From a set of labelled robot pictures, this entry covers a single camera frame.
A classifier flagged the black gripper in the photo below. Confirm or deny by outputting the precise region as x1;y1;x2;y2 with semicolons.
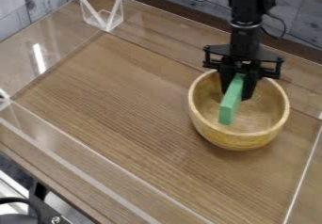
204;44;285;101

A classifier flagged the green rectangular stick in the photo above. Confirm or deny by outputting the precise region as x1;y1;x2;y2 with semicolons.
220;73;245;125

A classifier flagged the wooden bowl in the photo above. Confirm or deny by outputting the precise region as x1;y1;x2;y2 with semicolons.
188;71;290;152

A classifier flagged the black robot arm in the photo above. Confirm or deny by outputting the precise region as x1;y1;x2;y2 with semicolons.
204;0;285;101

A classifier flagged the black cable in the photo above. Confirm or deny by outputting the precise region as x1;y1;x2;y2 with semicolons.
261;10;289;40

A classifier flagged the clear acrylic corner bracket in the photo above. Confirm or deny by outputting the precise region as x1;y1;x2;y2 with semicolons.
79;0;123;32

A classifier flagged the black table leg bracket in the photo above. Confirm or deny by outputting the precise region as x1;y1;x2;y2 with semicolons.
30;181;65;224

